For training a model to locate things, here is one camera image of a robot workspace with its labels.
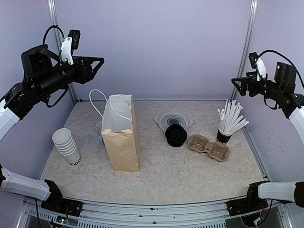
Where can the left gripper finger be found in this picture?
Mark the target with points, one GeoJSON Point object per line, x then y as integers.
{"type": "Point", "coordinates": [88, 59]}
{"type": "Point", "coordinates": [88, 72]}

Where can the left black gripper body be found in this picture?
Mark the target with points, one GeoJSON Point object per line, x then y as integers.
{"type": "Point", "coordinates": [50, 81]}

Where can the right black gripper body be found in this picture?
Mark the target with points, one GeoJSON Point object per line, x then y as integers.
{"type": "Point", "coordinates": [273, 91]}

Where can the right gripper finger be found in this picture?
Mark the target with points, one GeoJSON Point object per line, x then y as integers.
{"type": "Point", "coordinates": [241, 88]}
{"type": "Point", "coordinates": [239, 81]}

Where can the brown paper bag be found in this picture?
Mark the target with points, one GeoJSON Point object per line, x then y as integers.
{"type": "Point", "coordinates": [119, 132]}

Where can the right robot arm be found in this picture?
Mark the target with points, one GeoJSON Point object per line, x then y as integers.
{"type": "Point", "coordinates": [287, 192]}

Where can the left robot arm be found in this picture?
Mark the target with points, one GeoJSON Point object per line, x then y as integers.
{"type": "Point", "coordinates": [14, 106]}

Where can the black cup of straws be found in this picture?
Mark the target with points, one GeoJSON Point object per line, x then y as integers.
{"type": "Point", "coordinates": [231, 120]}

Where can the blue ceramic mug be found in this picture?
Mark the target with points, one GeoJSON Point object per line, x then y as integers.
{"type": "Point", "coordinates": [98, 128]}

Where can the cardboard cup carrier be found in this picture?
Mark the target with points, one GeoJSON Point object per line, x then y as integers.
{"type": "Point", "coordinates": [215, 150]}

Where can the white paper cup stack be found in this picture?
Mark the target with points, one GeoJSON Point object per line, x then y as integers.
{"type": "Point", "coordinates": [66, 146]}

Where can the black lid stack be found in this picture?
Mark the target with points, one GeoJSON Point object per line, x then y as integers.
{"type": "Point", "coordinates": [176, 135]}

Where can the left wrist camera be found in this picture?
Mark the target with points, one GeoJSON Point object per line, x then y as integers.
{"type": "Point", "coordinates": [69, 44]}

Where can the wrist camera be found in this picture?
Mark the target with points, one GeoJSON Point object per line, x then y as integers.
{"type": "Point", "coordinates": [258, 64]}
{"type": "Point", "coordinates": [69, 44]}

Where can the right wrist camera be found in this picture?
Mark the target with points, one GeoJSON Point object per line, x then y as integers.
{"type": "Point", "coordinates": [258, 64]}

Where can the right aluminium frame post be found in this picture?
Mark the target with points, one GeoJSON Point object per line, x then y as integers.
{"type": "Point", "coordinates": [248, 37]}

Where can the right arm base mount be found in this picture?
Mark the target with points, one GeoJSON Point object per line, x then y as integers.
{"type": "Point", "coordinates": [247, 204]}

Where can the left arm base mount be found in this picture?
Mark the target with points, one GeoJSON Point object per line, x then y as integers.
{"type": "Point", "coordinates": [57, 203]}

